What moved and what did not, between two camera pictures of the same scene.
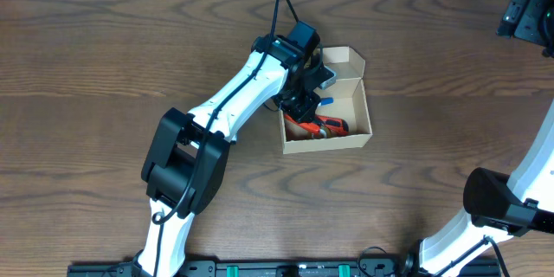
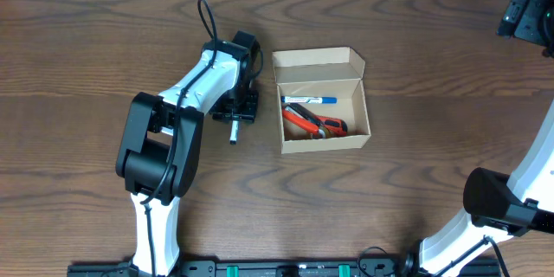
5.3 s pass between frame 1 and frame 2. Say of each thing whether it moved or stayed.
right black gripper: stayed
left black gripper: moved
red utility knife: stayed
